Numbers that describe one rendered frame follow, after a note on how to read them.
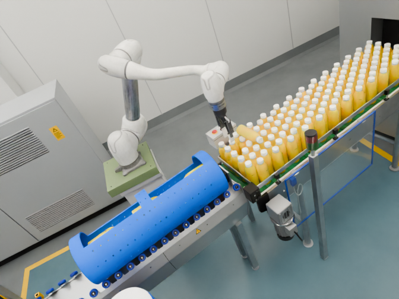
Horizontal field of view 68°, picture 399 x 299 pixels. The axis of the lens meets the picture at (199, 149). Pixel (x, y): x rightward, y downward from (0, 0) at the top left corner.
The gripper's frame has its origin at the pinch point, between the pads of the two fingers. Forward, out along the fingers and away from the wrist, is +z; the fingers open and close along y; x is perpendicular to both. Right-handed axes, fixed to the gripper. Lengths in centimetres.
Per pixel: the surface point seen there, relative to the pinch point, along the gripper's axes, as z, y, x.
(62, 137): 15, -152, -92
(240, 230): 66, 12, -20
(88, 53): -12, -267, -19
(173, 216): 12, 16, -53
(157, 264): 37, 15, -75
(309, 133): -2.5, 38.6, 25.2
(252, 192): 23.3, 25.9, -9.5
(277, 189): 36.8, 25.2, 7.9
